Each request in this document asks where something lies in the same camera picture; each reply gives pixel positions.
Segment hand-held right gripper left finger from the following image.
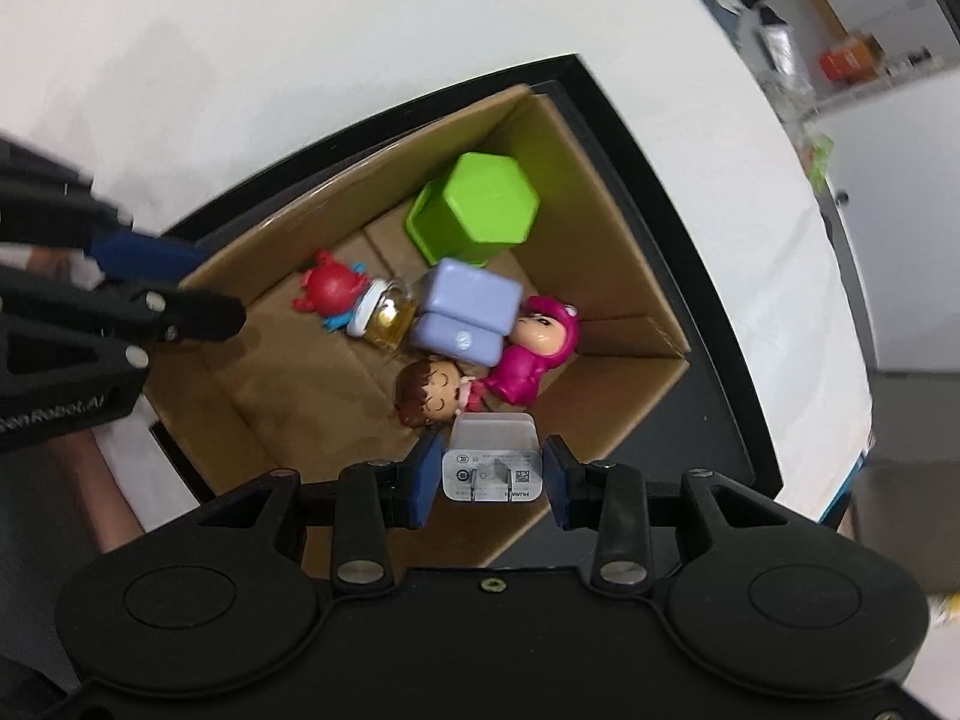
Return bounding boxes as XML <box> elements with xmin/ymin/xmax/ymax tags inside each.
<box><xmin>196</xmin><ymin>431</ymin><xmax>449</xmax><ymax>590</ymax></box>

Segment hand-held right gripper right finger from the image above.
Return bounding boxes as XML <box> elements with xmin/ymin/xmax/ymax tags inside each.
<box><xmin>541</xmin><ymin>435</ymin><xmax>788</xmax><ymax>590</ymax></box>

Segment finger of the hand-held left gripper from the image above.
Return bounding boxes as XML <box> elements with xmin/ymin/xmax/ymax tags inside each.
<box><xmin>0</xmin><ymin>135</ymin><xmax>205</xmax><ymax>284</ymax></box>
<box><xmin>0</xmin><ymin>266</ymin><xmax>247</xmax><ymax>370</ymax></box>

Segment white charger plug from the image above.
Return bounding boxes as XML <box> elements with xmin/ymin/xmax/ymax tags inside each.
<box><xmin>442</xmin><ymin>412</ymin><xmax>542</xmax><ymax>505</ymax></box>

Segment brown-haired girl figurine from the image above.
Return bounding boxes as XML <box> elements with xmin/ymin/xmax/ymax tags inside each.
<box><xmin>395</xmin><ymin>358</ymin><xmax>481</xmax><ymax>428</ymax></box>

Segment pink dinosaur figurine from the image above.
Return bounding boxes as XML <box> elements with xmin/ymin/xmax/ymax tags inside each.
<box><xmin>480</xmin><ymin>296</ymin><xmax>582</xmax><ymax>413</ymax></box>

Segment red and blue figurine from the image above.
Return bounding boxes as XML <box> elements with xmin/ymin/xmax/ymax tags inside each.
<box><xmin>292</xmin><ymin>249</ymin><xmax>370</xmax><ymax>332</ymax></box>

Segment small glass bottle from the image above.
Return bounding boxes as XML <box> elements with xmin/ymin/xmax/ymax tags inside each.
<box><xmin>347</xmin><ymin>279</ymin><xmax>417</xmax><ymax>350</ymax></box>

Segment lavender box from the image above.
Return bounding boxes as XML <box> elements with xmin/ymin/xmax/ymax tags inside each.
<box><xmin>409</xmin><ymin>257</ymin><xmax>526</xmax><ymax>367</ymax></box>

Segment brown cardboard box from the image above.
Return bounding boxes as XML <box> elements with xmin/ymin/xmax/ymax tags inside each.
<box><xmin>142</xmin><ymin>82</ymin><xmax>691</xmax><ymax>567</ymax></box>

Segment green hexagonal box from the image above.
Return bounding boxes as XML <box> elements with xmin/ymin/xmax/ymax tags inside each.
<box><xmin>405</xmin><ymin>152</ymin><xmax>541</xmax><ymax>267</ymax></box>

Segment black tray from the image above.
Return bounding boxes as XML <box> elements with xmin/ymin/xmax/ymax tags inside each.
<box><xmin>146</xmin><ymin>52</ymin><xmax>781</xmax><ymax>563</ymax></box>

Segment person's left forearm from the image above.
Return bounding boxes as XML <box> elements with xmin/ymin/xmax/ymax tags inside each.
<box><xmin>0</xmin><ymin>424</ymin><xmax>147</xmax><ymax>578</ymax></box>

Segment silver foil bag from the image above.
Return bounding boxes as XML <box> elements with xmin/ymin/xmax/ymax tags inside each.
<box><xmin>757</xmin><ymin>7</ymin><xmax>811</xmax><ymax>91</ymax></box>

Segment orange cardboard box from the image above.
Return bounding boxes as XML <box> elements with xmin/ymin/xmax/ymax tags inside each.
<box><xmin>817</xmin><ymin>34</ymin><xmax>886</xmax><ymax>83</ymax></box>

